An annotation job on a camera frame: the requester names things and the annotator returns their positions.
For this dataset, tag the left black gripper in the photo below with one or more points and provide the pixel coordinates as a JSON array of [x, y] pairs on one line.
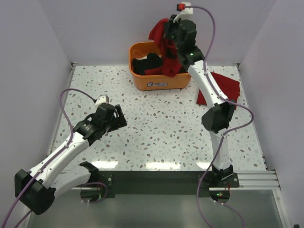
[[122, 122]]

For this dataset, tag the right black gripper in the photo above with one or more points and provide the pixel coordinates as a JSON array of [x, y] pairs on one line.
[[168, 25]]

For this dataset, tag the red t shirt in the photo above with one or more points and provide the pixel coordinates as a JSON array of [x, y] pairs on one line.
[[230, 87], [170, 65]]

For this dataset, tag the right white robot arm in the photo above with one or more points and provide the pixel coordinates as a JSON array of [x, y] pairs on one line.
[[216, 120]]

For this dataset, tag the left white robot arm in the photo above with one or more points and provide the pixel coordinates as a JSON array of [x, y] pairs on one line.
[[35, 188]]

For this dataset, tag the black clothes in basket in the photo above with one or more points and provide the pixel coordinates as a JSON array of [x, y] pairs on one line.
[[149, 65]]

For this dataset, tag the orange plastic basket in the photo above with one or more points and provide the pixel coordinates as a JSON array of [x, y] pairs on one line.
[[154, 82]]

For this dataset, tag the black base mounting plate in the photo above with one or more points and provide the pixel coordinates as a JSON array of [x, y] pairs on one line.
[[161, 182]]

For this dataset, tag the folded red t shirt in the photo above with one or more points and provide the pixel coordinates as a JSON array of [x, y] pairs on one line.
[[230, 87]]

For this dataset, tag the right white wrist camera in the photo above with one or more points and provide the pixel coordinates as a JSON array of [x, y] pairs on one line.
[[185, 11]]

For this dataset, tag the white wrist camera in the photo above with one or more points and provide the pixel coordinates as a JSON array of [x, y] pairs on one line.
[[185, 11], [101, 99]]

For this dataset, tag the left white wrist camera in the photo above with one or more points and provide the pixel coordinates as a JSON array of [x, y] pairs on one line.
[[101, 99]]

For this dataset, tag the aluminium rail frame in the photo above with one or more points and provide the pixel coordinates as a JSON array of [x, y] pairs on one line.
[[164, 132]]

